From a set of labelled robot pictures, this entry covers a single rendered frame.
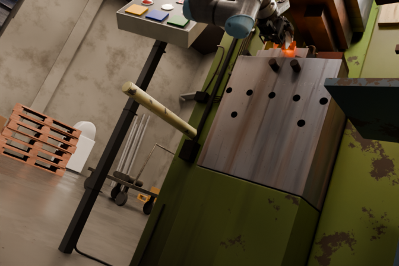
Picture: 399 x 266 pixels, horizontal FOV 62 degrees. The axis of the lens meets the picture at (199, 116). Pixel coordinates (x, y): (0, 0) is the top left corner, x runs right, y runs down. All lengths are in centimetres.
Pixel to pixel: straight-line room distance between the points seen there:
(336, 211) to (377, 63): 54
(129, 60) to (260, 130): 887
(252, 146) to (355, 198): 35
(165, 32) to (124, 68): 835
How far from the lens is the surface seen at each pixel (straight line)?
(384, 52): 136
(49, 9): 957
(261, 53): 132
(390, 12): 144
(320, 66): 113
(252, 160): 106
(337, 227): 115
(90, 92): 938
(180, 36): 139
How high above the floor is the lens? 34
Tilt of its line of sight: 14 degrees up
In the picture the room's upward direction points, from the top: 22 degrees clockwise
